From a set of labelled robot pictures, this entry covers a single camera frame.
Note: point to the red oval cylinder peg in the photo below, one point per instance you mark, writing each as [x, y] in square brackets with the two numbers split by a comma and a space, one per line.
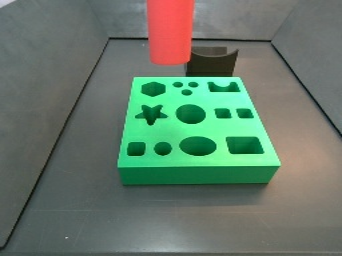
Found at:
[170, 30]

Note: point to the green shape sorter block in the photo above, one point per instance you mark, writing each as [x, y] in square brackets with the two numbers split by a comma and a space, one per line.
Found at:
[193, 132]

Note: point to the black curved holder block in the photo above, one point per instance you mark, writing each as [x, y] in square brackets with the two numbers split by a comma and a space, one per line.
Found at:
[212, 62]

